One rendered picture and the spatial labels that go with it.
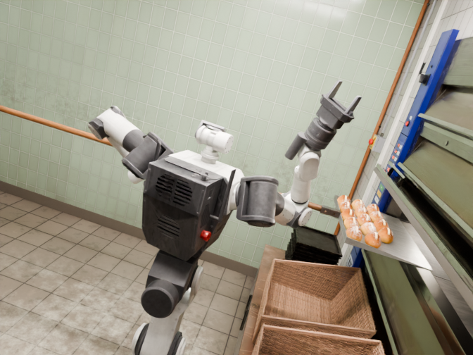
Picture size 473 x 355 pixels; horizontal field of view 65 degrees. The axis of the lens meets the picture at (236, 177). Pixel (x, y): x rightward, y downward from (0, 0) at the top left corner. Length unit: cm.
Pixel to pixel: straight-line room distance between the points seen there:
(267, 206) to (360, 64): 194
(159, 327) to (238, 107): 189
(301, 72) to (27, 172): 261
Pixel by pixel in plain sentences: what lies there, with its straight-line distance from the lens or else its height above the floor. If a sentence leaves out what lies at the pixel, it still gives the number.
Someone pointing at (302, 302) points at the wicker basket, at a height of 59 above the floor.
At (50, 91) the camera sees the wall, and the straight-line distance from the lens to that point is 360.
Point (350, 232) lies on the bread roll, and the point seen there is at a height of 121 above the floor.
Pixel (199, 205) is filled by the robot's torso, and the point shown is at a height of 134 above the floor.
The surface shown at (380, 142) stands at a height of 148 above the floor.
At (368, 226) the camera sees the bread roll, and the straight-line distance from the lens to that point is 172.
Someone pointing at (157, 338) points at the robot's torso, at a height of 69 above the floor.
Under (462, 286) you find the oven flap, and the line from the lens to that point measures 103.
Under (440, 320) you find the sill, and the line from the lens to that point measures 141.
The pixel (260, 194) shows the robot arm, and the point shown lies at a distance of 115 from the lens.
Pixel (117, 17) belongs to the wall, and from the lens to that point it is 328.
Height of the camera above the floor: 176
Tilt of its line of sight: 18 degrees down
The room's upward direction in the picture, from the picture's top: 16 degrees clockwise
